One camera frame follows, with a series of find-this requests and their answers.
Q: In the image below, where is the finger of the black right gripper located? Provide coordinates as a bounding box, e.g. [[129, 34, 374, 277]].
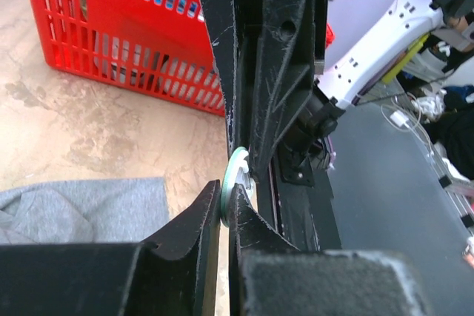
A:
[[200, 0, 237, 153], [248, 0, 327, 181]]

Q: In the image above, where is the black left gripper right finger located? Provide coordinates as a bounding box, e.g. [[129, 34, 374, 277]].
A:
[[228, 186, 432, 315]]

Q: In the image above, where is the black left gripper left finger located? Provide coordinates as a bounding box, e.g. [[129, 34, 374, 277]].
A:
[[1, 181, 221, 315]]

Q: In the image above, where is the grey sleeveless shirt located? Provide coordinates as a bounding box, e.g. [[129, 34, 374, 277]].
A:
[[1, 177, 170, 245]]

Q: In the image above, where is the round iridescent brooch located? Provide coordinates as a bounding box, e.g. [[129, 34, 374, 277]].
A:
[[220, 147, 256, 227]]

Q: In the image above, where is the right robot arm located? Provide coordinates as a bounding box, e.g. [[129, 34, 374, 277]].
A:
[[200, 0, 473, 184]]

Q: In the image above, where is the red plastic basket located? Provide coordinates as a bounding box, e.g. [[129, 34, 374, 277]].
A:
[[20, 0, 338, 118]]

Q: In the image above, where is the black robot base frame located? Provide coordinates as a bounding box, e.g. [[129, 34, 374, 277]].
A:
[[323, 104, 469, 260]]

